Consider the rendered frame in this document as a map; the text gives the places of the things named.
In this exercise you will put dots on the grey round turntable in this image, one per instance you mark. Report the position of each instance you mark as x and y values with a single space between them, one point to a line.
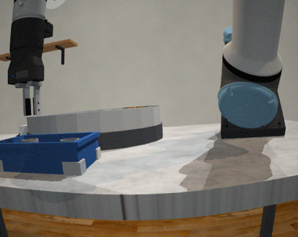
119 128

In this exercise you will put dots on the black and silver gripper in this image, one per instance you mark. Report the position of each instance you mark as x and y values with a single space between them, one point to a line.
28 30

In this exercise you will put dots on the blue square crate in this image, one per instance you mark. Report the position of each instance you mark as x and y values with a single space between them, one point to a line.
49 155

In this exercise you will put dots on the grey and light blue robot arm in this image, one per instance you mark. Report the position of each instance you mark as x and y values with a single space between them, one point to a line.
251 66

